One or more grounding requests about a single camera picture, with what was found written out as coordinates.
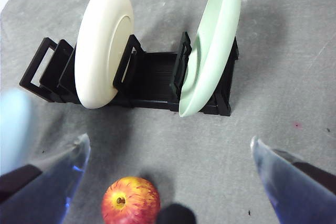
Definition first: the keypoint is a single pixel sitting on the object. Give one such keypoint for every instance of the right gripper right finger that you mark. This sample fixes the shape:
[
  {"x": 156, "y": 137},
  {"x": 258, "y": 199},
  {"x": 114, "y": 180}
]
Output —
[{"x": 296, "y": 197}]

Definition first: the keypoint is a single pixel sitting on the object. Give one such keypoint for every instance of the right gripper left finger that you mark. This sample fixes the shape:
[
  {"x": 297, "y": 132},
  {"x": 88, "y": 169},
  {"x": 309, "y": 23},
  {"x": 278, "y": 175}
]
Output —
[{"x": 47, "y": 195}]

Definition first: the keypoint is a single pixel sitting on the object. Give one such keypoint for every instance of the blue plate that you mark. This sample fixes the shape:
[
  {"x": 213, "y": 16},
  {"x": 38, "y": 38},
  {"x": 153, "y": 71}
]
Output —
[{"x": 13, "y": 129}]

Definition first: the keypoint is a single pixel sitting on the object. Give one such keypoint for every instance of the red apple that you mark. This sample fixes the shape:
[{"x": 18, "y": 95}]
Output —
[{"x": 131, "y": 203}]

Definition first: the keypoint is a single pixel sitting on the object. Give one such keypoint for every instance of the white plate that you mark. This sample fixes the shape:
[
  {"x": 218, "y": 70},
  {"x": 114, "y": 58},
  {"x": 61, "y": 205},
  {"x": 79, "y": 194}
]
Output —
[{"x": 97, "y": 51}]

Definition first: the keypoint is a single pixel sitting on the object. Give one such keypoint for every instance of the black plate rack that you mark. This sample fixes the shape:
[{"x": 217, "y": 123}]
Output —
[{"x": 157, "y": 77}]

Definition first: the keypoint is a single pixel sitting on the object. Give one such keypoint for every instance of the light green plate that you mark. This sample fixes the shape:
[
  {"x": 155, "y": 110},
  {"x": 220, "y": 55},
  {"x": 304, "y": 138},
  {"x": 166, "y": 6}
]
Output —
[{"x": 218, "y": 51}]

